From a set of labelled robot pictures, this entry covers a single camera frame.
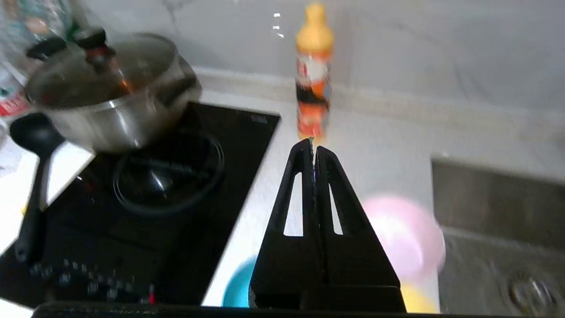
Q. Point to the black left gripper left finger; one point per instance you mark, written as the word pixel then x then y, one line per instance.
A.
pixel 273 274

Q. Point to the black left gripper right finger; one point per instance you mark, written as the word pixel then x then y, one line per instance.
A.
pixel 362 274

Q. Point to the blue plastic bowl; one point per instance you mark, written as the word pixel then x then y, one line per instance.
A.
pixel 240 287

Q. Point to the yellow-capped dish soap bottle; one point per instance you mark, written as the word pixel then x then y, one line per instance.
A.
pixel 314 88

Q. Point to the stainless steel sink basin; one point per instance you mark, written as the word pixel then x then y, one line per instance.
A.
pixel 494 212

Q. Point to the round metal sink drain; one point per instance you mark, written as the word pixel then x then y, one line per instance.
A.
pixel 529 291

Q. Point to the pink plastic bowl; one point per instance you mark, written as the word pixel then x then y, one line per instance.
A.
pixel 406 238

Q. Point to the yellow plastic bowl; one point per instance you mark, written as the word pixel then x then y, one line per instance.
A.
pixel 417 302

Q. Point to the black induction cooktop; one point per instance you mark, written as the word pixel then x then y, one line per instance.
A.
pixel 154 221

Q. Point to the stainless steel cooking pot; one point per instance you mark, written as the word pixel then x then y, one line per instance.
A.
pixel 119 123

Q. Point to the glass pot lid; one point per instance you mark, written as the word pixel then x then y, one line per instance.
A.
pixel 88 79

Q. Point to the black plastic ladle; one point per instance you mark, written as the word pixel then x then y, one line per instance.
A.
pixel 35 132

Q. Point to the red white packet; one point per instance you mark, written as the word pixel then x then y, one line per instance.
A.
pixel 11 97

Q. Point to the printed plastic package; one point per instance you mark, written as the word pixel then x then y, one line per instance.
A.
pixel 31 22

